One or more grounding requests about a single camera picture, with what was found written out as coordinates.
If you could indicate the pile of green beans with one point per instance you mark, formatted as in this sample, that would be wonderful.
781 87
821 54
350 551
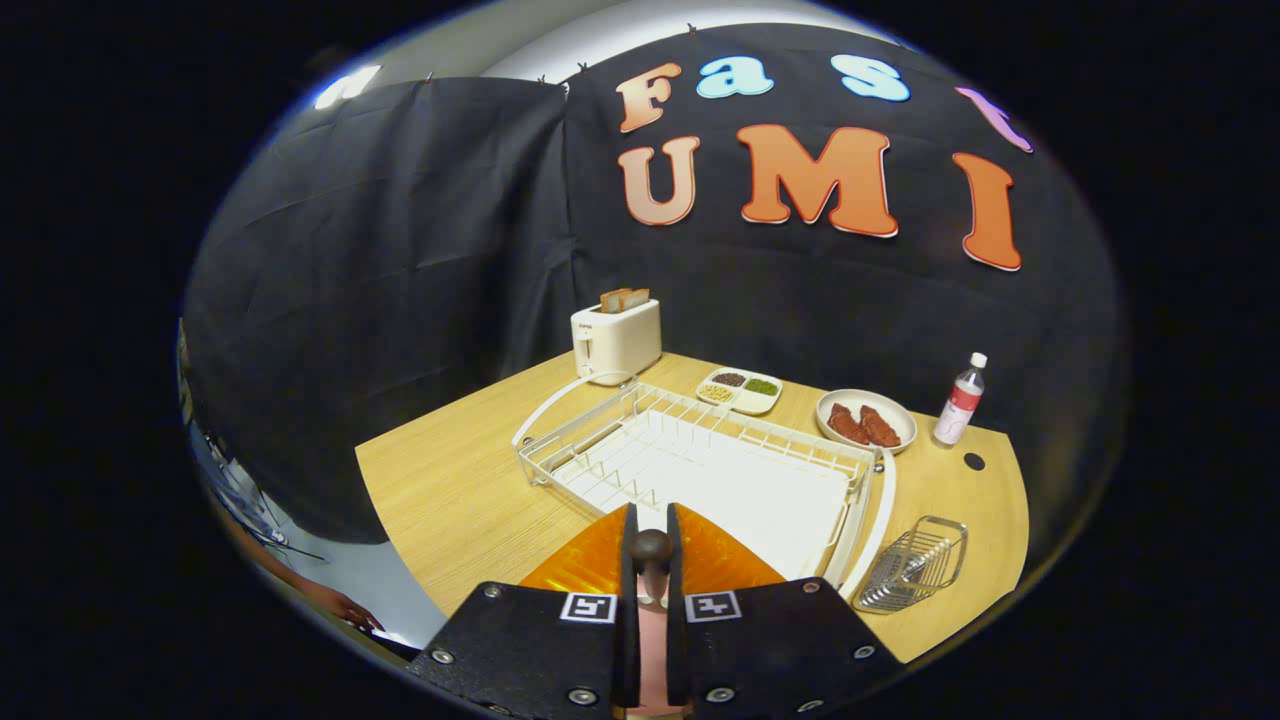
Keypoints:
762 386

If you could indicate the pink plate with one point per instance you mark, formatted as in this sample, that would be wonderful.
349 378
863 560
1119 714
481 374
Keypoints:
652 650

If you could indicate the white divided snack tray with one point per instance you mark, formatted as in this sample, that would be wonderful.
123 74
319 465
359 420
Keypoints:
752 402

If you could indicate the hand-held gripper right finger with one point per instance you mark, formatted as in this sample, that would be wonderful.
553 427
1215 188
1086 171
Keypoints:
780 645

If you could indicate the white ribbed drain tray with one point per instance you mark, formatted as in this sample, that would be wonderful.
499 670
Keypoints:
740 490

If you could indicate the toasted bread slice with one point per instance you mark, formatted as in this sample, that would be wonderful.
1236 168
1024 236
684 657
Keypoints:
613 300
638 297

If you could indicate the black backdrop cloth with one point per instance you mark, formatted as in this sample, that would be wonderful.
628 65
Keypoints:
400 250

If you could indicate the ceiling light strip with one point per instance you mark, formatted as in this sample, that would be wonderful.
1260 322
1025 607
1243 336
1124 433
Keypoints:
345 86

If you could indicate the pile of yellow beans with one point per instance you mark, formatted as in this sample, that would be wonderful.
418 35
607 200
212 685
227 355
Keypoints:
715 392

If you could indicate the white plate with meat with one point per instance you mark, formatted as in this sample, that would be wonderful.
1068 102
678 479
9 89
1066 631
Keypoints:
900 410

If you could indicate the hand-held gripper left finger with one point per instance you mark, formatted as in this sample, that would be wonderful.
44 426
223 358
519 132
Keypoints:
520 645

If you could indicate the clear bottle with red label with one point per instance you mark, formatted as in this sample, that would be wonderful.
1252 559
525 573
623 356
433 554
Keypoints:
960 405

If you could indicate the cream toaster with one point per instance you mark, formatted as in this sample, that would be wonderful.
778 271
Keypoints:
620 345

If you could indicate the red meat piece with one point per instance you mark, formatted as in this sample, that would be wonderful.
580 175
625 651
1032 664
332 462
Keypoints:
880 427
848 424

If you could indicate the pile of brown beans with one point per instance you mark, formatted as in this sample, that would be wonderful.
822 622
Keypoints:
729 379

